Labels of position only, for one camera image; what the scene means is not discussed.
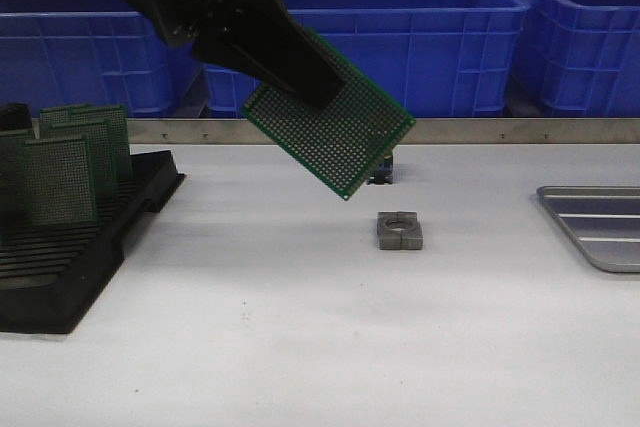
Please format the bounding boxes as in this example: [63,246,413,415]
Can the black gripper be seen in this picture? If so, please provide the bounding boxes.
[124,0,345,108]

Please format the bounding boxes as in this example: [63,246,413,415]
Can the green perforated circuit board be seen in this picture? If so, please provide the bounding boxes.
[241,28,416,201]

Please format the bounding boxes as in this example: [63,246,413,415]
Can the black slotted board rack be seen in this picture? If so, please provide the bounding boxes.
[1,103,184,334]

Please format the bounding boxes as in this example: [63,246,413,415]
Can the silver metal tray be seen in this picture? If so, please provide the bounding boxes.
[537,186,639,274]

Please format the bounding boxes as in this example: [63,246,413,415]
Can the left blue plastic bin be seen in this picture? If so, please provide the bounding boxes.
[1,0,201,118]

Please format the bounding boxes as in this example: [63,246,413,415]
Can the blue plastic bin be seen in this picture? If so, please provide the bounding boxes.
[1,0,201,118]
[512,0,639,118]
[199,0,531,119]

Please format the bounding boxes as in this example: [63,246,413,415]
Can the red emergency stop button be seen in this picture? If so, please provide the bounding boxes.
[367,152,394,185]

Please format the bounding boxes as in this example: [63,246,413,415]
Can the centre blue plastic bin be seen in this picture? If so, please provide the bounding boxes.
[199,0,531,119]

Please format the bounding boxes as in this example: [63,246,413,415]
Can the grey metal clamp block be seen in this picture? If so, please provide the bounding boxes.
[376,211,424,251]

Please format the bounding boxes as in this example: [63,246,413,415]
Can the right blue plastic bin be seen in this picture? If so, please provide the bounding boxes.
[512,0,639,118]

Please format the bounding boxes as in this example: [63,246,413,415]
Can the steel table edge rail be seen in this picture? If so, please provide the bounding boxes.
[128,118,639,145]

